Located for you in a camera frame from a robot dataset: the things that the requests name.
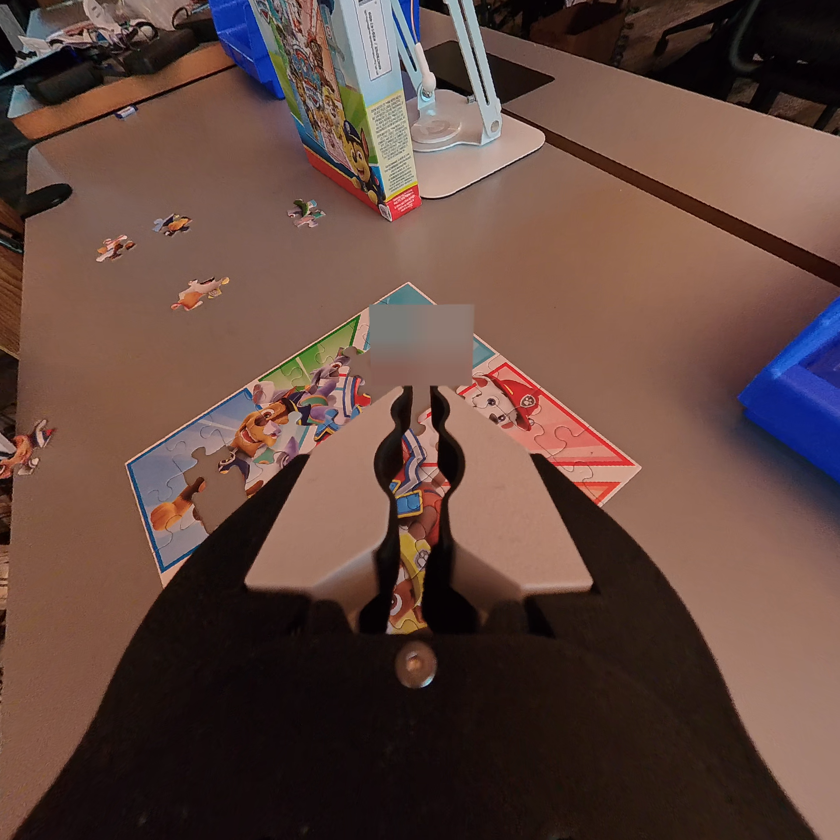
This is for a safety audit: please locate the blue storage bin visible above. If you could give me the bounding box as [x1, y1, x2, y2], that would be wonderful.
[737, 308, 840, 488]
[209, 0, 290, 101]

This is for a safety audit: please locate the white adjustable stand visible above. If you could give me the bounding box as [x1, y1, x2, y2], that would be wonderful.
[390, 0, 547, 200]

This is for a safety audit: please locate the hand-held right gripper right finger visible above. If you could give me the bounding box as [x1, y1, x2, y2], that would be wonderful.
[429, 385, 595, 622]

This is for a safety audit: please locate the white plastic bag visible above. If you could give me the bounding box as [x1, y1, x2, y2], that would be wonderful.
[82, 0, 158, 32]

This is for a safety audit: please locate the black office chair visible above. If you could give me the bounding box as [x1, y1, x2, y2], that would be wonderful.
[650, 0, 840, 135]

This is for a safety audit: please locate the cartoon puzzle box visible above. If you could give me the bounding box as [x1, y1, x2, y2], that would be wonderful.
[248, 0, 421, 224]

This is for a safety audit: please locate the cardboard box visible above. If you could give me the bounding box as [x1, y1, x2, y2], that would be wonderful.
[530, 0, 627, 64]

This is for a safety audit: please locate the orange striped jigsaw puzzle piece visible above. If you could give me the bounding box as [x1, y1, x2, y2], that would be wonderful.
[0, 420, 56, 479]

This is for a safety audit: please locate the grey desk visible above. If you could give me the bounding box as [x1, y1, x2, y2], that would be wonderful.
[3, 62, 840, 840]
[420, 8, 840, 290]

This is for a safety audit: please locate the assembled jigsaw puzzle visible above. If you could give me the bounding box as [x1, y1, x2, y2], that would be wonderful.
[126, 282, 641, 589]

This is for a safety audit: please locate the brown table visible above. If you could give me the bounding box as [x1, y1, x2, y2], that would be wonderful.
[7, 7, 237, 142]

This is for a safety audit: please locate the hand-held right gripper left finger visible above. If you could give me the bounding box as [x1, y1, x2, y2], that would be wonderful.
[243, 385, 414, 633]

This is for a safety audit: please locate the black clamp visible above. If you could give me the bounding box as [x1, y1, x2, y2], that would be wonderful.
[18, 184, 73, 221]

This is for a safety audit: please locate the black foam block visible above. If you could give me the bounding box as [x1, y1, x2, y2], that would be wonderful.
[26, 66, 106, 106]
[121, 29, 198, 74]

